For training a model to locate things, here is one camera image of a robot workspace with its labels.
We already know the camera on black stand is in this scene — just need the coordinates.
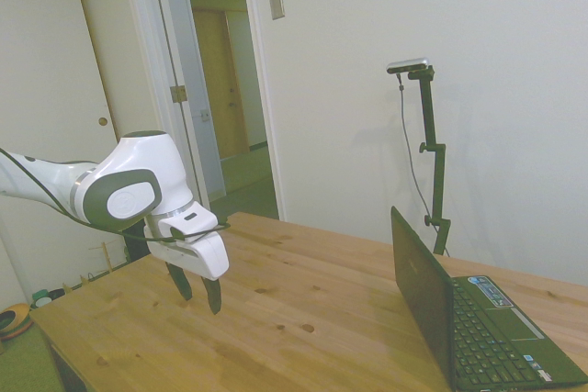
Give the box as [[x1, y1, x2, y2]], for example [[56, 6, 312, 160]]
[[396, 72, 452, 258]]

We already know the black camera stand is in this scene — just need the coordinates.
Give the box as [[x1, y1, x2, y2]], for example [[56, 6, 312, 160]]
[[406, 65, 453, 256]]

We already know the orange and green bowl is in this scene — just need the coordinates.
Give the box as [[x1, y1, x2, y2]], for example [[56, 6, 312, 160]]
[[0, 301, 34, 343]]

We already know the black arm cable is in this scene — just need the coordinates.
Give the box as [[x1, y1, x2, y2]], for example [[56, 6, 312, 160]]
[[0, 147, 232, 243]]

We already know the white closet door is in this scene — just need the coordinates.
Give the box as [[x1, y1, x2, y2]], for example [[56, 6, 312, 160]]
[[0, 0, 121, 301]]

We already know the wooden dowel rack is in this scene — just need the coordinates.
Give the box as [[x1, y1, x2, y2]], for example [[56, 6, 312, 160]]
[[61, 242, 121, 296]]

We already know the black Asus laptop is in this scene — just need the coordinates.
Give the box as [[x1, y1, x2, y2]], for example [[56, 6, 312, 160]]
[[390, 205, 588, 392]]

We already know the wooden hallway door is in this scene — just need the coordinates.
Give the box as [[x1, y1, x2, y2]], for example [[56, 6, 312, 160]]
[[191, 7, 252, 160]]

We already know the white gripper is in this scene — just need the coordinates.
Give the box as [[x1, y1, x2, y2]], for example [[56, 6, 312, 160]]
[[143, 223, 231, 317]]

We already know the white open door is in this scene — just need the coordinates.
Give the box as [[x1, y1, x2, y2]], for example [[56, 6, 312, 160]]
[[147, 0, 227, 204]]

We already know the silver camera on stand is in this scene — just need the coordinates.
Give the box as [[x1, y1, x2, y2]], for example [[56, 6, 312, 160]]
[[386, 57, 433, 76]]

